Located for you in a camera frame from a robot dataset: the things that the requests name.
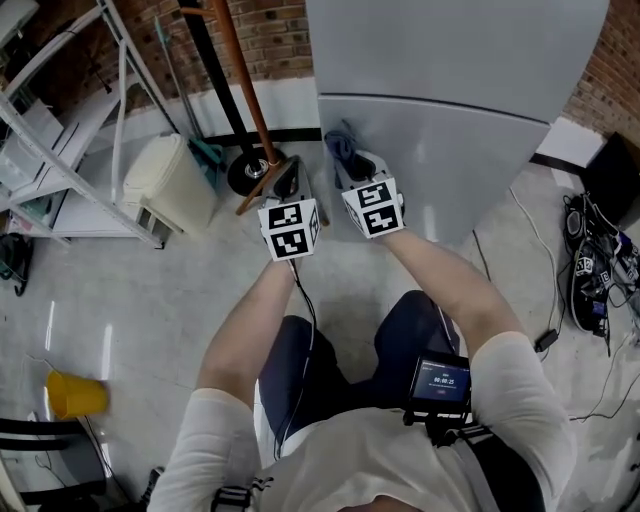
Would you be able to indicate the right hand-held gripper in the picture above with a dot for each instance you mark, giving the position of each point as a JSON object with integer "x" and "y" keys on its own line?
{"x": 375, "y": 207}

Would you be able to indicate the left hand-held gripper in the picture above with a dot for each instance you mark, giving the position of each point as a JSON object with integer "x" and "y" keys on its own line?
{"x": 290, "y": 230}

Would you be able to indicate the dark blue cleaning cloth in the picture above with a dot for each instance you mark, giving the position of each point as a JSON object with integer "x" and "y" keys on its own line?
{"x": 340, "y": 142}

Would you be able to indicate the grey refrigerator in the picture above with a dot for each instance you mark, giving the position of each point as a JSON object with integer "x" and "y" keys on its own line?
{"x": 450, "y": 50}

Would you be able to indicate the person's left forearm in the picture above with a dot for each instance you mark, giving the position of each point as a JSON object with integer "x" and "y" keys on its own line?
{"x": 250, "y": 325}

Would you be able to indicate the person's right forearm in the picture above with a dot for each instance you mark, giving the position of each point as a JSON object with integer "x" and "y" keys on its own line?
{"x": 450, "y": 285}

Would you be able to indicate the cream plastic trash bin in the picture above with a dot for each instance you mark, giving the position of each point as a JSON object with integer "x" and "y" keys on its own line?
{"x": 165, "y": 185}

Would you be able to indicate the black coat stand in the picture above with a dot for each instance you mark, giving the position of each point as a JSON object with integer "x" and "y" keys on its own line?
{"x": 217, "y": 75}

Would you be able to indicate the white metal shelving rack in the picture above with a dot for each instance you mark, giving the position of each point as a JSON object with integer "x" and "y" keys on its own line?
{"x": 120, "y": 100}

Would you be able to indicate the person's dark trousers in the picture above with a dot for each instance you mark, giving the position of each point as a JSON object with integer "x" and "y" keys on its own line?
{"x": 310, "y": 380}

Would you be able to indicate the black power adapter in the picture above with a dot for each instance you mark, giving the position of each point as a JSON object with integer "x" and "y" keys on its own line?
{"x": 546, "y": 341}

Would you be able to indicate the black box speaker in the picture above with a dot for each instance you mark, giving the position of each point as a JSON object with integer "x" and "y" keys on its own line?
{"x": 615, "y": 175}

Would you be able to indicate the person's white shirt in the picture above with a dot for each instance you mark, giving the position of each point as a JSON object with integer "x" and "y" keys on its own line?
{"x": 350, "y": 460}

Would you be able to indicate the dark vacuum cleaner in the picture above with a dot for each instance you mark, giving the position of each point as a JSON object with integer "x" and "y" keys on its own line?
{"x": 15, "y": 260}

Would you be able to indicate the yellow plastic bucket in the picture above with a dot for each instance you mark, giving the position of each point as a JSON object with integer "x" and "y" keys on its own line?
{"x": 75, "y": 395}

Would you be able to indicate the black chair grey seat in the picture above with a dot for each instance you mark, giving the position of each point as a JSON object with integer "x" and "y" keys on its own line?
{"x": 40, "y": 427}

